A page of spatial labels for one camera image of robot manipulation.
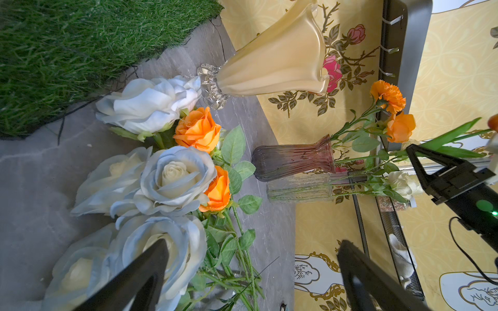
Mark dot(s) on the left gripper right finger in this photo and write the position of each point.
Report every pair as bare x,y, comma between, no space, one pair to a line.
366,283

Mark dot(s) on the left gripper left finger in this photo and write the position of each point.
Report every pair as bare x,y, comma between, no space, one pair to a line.
138,285

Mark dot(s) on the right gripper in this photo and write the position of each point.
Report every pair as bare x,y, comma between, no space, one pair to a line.
457,179

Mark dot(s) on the white rose stem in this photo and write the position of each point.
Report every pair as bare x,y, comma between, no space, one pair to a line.
397,185

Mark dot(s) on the orange marigold stem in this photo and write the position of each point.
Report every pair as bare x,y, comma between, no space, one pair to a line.
385,97

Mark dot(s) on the pale blue rose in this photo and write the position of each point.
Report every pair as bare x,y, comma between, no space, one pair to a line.
149,106
95,260
173,183
111,182

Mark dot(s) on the orange rose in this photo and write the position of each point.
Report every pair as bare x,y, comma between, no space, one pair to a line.
218,193
198,130

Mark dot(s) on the orange rose stem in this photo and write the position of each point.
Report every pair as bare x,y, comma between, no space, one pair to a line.
367,134

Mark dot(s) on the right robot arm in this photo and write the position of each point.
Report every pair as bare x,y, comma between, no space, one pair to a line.
480,217

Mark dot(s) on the white cloth in basket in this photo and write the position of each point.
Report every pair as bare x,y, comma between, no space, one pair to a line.
402,260

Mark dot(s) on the pale blue rose bottom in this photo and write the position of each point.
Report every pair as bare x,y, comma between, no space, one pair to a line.
95,260

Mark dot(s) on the clear glass vase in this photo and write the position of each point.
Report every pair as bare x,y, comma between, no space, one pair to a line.
301,188

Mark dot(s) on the purple glass vase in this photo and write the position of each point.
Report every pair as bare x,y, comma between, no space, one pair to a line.
279,161

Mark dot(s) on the pale blue rose top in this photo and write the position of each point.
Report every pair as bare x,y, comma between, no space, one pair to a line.
149,106

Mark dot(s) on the cream ruffled vase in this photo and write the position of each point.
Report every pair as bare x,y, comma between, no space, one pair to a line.
288,56

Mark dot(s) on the green artificial grass mat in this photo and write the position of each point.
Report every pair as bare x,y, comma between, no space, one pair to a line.
58,53

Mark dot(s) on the black wire wall basket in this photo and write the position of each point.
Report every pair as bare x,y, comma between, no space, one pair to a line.
377,230

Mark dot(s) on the grey wall planter tray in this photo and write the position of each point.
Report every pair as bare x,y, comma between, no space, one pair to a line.
405,24

